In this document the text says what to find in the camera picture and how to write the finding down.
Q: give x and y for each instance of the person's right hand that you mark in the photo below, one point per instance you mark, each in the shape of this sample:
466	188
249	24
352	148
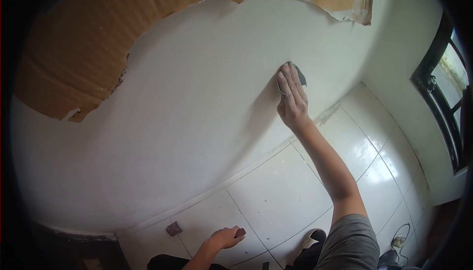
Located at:
293	103

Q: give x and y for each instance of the person's left hand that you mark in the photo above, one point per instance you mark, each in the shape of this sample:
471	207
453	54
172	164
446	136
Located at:
223	238

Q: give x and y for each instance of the person's right fingers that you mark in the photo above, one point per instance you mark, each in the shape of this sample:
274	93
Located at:
290	79

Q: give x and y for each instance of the person's left fingers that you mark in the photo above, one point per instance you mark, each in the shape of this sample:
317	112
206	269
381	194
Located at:
236	235

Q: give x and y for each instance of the brown sandpaper block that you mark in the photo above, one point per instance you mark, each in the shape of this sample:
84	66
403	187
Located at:
241	232

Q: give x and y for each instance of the grey sandpaper sheet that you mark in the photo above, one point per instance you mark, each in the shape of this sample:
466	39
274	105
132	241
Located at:
302	76

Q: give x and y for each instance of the small dark piece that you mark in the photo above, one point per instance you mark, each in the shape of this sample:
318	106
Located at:
265	266

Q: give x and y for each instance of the brown sandpaper piece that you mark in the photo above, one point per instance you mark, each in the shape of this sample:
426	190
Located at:
174	228

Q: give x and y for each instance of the person's body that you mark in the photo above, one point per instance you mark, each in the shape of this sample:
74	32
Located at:
351	244

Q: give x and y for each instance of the black rounded object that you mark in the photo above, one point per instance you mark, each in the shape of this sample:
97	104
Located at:
388	259

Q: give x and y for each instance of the black framed window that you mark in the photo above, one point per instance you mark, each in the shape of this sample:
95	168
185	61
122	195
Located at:
445	89

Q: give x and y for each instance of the dark wooden furniture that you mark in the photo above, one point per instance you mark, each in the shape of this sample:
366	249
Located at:
77	249

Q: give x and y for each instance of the white power strip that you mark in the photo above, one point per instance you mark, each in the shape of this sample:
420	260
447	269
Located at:
398	241

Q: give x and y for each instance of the torn brown cardboard sheet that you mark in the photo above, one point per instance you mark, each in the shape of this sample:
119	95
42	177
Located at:
81	44

